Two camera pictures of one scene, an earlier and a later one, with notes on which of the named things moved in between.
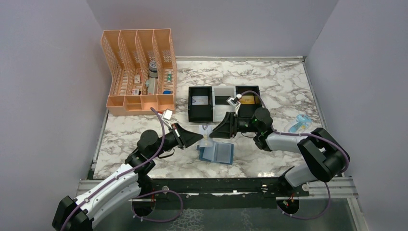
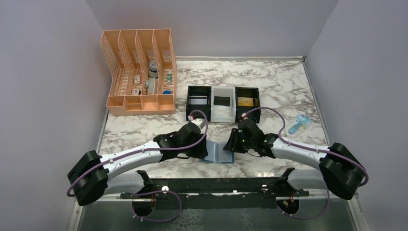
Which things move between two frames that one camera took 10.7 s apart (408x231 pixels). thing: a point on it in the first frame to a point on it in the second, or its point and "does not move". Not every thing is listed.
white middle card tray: [220, 111] does not move
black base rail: [216, 193] does not move
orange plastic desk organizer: [142, 64] does not move
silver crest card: [206, 141] to [198, 101]
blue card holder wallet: [220, 152] does not move
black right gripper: [227, 128] to [232, 144]
